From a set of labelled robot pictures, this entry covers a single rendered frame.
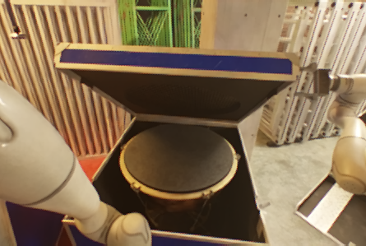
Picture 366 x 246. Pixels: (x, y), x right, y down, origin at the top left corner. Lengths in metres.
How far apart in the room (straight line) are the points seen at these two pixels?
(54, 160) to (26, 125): 0.06
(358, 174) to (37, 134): 0.78
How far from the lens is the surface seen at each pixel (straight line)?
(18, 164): 0.29
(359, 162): 0.81
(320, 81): 1.20
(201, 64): 0.86
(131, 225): 0.69
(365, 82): 1.28
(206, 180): 1.30
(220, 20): 1.84
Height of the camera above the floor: 1.89
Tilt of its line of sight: 29 degrees down
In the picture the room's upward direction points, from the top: 2 degrees clockwise
